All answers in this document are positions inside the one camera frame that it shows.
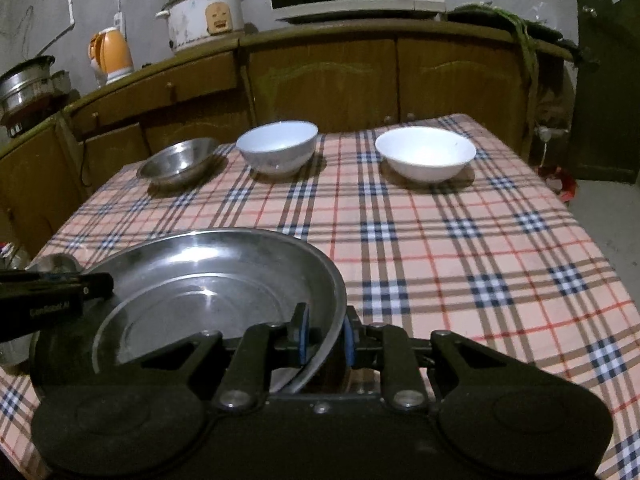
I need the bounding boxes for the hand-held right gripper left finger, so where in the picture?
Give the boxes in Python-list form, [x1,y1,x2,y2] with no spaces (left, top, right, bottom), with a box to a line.
[137,303,311,411]

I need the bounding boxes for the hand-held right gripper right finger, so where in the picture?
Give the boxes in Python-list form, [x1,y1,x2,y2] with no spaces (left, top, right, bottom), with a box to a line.
[343,306,506,411]

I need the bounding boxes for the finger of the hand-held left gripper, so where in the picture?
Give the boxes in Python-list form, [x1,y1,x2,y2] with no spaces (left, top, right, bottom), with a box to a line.
[0,270,114,303]

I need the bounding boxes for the stainless steel bowl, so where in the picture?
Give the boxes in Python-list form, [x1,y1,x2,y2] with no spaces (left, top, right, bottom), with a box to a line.
[29,227,348,401]

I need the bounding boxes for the small steel bowl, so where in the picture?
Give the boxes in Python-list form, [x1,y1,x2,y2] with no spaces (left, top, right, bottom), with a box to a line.
[136,137,219,184]

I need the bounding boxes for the bluish white bowl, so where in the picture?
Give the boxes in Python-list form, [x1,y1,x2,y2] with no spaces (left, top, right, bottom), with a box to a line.
[235,120,319,176]

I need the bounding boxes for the small round steel object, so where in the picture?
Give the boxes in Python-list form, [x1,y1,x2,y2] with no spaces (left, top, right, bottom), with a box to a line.
[31,254,82,282]

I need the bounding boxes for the plaid tablecloth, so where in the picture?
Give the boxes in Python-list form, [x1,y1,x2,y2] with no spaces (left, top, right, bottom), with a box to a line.
[0,112,640,480]

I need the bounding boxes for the small steel pot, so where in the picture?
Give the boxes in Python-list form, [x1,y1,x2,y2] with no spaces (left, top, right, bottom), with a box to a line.
[50,70,74,97]

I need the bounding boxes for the large steel pot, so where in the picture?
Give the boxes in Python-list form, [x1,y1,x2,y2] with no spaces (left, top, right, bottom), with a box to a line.
[0,55,56,113]

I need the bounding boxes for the orange electric kettle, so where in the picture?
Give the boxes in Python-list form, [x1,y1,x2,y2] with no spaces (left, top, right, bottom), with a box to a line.
[88,26,135,86]

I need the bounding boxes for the wooden kitchen cabinet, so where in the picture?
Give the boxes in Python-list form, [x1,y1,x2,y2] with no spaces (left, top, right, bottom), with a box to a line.
[0,17,576,261]

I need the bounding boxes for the white pipe fitting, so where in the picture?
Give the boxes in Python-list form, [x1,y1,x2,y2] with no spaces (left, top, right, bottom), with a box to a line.
[534,125,567,144]

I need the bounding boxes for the white rice cooker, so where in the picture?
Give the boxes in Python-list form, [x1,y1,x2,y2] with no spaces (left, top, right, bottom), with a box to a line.
[155,0,247,54]

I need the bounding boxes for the green door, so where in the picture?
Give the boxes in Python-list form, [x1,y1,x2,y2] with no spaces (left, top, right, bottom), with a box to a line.
[567,0,640,184]

